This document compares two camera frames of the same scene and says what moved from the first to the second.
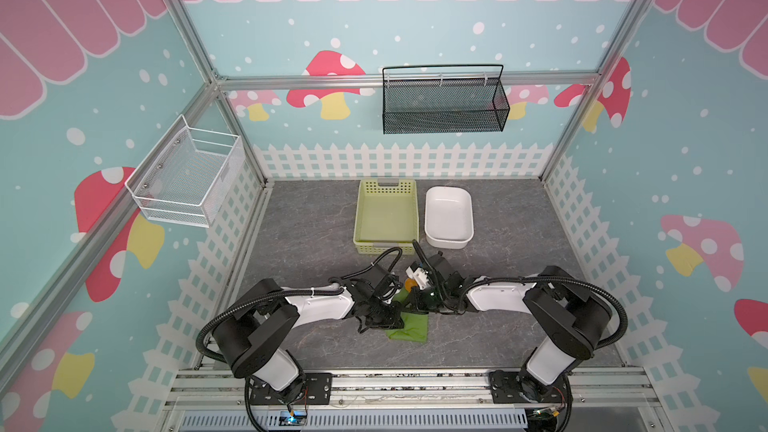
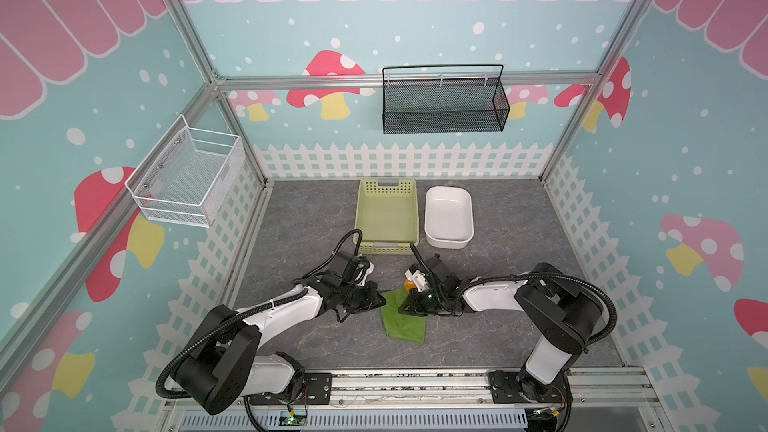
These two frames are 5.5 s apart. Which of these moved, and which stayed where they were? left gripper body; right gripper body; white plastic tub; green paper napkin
Moved: left gripper body
Stayed: white plastic tub; green paper napkin; right gripper body
